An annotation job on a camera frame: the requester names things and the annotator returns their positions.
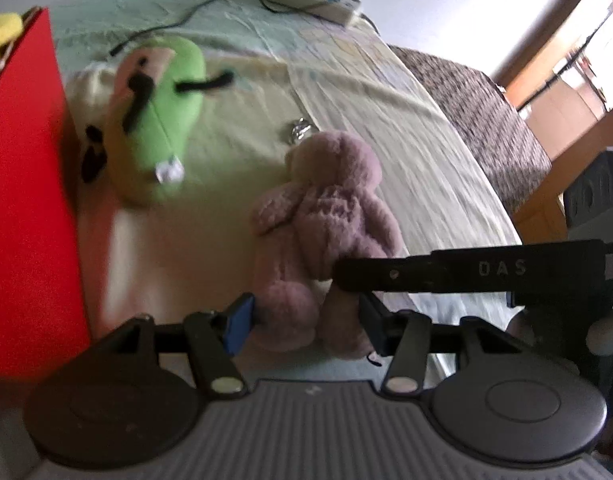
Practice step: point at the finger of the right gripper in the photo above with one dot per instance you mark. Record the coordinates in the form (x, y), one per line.
(517, 268)

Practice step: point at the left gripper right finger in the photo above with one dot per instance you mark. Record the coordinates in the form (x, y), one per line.
(403, 336)

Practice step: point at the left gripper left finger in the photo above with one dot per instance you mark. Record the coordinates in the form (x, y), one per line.
(213, 339)

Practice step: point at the pink teddy bear plush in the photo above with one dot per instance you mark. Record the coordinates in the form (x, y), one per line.
(327, 211)

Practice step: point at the brown patterned blanket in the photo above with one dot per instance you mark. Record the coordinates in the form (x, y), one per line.
(499, 139)

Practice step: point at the red cardboard box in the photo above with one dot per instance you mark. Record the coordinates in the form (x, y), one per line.
(43, 321)

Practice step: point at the green avocado plush toy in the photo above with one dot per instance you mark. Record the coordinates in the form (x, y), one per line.
(156, 101)

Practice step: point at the light green bed sheet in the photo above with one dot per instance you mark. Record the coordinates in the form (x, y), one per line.
(295, 75)

